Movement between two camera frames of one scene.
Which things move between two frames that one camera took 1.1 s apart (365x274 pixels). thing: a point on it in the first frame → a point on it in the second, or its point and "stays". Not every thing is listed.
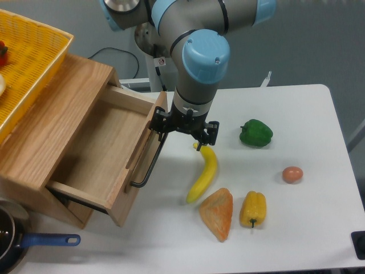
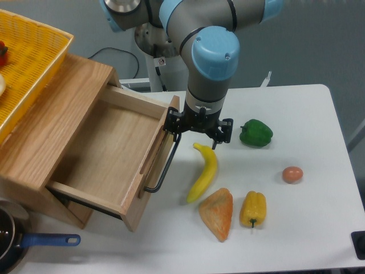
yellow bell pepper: (253, 209) stays
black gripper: (195, 125) → (175, 121)
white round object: (3, 85) stays
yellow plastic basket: (35, 52) stays
